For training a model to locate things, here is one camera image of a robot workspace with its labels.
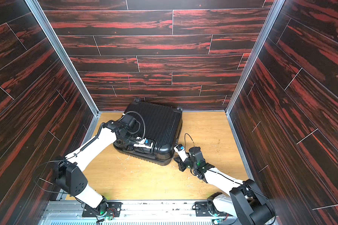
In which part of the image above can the black hard-shell suitcase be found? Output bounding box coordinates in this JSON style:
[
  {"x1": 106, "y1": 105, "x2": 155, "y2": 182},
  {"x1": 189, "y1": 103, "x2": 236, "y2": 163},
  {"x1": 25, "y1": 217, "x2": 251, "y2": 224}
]
[{"x1": 113, "y1": 98, "x2": 183, "y2": 166}]

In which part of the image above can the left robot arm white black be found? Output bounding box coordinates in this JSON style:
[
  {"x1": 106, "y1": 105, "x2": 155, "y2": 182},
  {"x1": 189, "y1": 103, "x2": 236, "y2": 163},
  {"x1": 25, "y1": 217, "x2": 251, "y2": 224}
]
[{"x1": 53, "y1": 121, "x2": 154, "y2": 216}]

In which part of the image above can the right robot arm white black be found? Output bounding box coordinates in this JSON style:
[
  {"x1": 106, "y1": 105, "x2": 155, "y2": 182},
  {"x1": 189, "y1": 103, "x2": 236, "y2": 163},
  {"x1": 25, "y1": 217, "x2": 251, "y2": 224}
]
[{"x1": 174, "y1": 153, "x2": 276, "y2": 225}]

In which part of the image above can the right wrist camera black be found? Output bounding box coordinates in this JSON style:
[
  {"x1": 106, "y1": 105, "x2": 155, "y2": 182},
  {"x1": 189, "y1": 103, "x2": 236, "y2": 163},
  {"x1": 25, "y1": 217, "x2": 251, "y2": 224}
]
[{"x1": 174, "y1": 144, "x2": 201, "y2": 162}]

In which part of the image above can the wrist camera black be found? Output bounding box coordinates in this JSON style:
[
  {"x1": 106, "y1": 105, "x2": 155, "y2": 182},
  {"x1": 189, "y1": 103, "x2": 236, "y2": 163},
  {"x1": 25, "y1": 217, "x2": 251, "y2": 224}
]
[
  {"x1": 118, "y1": 114, "x2": 137, "y2": 131},
  {"x1": 174, "y1": 144, "x2": 201, "y2": 162}
]

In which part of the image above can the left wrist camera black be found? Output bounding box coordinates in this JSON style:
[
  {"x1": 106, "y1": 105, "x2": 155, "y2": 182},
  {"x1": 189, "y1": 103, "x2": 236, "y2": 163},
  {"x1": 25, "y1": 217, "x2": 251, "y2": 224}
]
[{"x1": 118, "y1": 114, "x2": 137, "y2": 131}]

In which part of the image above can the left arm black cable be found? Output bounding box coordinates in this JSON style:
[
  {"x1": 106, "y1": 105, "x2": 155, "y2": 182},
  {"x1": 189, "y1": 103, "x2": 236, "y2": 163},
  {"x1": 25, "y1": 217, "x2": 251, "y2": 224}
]
[{"x1": 123, "y1": 111, "x2": 146, "y2": 141}]

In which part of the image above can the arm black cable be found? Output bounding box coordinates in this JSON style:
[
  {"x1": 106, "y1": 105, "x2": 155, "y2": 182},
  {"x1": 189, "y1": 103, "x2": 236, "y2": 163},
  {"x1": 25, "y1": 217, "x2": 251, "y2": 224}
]
[
  {"x1": 123, "y1": 111, "x2": 146, "y2": 141},
  {"x1": 184, "y1": 133, "x2": 195, "y2": 148}
]

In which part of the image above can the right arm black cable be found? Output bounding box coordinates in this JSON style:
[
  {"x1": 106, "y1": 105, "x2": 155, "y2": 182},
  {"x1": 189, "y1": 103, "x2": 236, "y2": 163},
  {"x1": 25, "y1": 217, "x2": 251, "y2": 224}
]
[{"x1": 184, "y1": 133, "x2": 195, "y2": 148}]

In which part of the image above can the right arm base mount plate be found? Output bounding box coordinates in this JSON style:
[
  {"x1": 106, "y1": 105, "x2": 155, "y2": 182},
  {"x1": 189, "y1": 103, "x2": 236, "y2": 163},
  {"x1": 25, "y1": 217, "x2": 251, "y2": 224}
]
[{"x1": 192, "y1": 201, "x2": 232, "y2": 217}]

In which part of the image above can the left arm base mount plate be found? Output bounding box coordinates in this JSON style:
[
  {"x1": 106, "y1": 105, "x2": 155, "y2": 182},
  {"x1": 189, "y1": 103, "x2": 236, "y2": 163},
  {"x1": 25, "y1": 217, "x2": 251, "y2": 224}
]
[{"x1": 82, "y1": 202, "x2": 123, "y2": 219}]

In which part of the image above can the aluminium front rail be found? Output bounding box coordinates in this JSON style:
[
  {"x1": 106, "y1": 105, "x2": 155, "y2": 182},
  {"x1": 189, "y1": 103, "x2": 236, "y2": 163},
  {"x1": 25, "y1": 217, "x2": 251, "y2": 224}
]
[{"x1": 39, "y1": 200, "x2": 240, "y2": 225}]

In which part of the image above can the left aluminium corner post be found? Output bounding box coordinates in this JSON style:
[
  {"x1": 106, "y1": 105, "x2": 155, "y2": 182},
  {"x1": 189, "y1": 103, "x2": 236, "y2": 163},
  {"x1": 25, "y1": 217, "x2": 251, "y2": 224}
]
[{"x1": 25, "y1": 0, "x2": 99, "y2": 117}]

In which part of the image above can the aluminium corner post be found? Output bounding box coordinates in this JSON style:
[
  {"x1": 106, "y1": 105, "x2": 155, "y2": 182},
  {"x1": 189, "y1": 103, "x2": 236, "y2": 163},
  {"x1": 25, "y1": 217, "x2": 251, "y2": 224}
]
[
  {"x1": 225, "y1": 0, "x2": 285, "y2": 117},
  {"x1": 25, "y1": 0, "x2": 99, "y2": 117}
]

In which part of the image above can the right aluminium corner post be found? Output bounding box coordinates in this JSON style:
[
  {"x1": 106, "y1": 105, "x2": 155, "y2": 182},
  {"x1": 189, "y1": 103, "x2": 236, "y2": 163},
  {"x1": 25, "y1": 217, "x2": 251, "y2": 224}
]
[{"x1": 225, "y1": 0, "x2": 285, "y2": 117}]

